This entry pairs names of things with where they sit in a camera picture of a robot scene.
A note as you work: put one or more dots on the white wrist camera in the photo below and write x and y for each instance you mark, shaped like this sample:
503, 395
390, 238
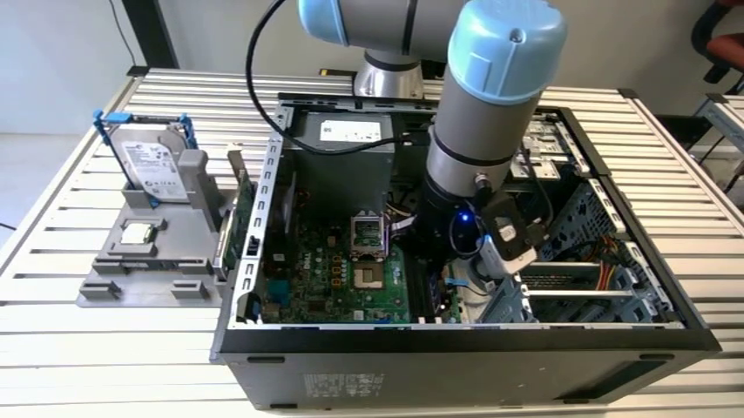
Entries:
505, 263

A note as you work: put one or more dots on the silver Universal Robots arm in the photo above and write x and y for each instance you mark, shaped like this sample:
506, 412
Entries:
494, 109

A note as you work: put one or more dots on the black open PC case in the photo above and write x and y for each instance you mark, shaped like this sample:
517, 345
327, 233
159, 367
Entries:
406, 374

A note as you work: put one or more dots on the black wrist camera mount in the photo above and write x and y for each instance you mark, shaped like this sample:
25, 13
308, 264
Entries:
517, 217

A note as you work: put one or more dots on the grey parts rack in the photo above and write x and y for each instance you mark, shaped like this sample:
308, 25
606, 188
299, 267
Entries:
173, 244

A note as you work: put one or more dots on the black upright post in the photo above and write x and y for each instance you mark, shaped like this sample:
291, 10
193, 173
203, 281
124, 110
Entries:
157, 35

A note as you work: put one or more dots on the yellow black tag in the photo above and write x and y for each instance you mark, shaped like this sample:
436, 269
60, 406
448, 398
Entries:
324, 72

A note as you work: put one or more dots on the black RAM slot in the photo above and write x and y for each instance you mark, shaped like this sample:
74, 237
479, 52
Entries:
424, 291
418, 291
411, 291

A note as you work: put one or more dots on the hard disk in blue carrier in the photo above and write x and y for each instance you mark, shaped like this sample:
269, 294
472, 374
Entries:
145, 161

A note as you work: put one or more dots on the CPU socket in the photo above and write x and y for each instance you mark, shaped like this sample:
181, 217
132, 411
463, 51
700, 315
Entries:
370, 274

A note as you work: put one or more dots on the grey power supply unit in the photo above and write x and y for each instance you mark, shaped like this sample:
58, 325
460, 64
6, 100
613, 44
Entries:
343, 183

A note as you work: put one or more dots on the grey metal drive cage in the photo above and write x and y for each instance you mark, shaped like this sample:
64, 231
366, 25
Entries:
546, 170

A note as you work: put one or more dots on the green graphics card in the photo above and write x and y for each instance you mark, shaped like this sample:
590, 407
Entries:
247, 204

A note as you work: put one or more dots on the green motherboard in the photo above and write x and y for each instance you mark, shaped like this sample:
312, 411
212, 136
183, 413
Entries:
313, 300

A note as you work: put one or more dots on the metal disk bay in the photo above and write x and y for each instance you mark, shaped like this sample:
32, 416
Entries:
581, 294

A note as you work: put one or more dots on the red black office chair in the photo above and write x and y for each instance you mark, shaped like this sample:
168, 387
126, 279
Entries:
729, 48

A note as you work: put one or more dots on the silver CPU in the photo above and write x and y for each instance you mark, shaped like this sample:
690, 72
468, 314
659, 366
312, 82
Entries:
135, 236

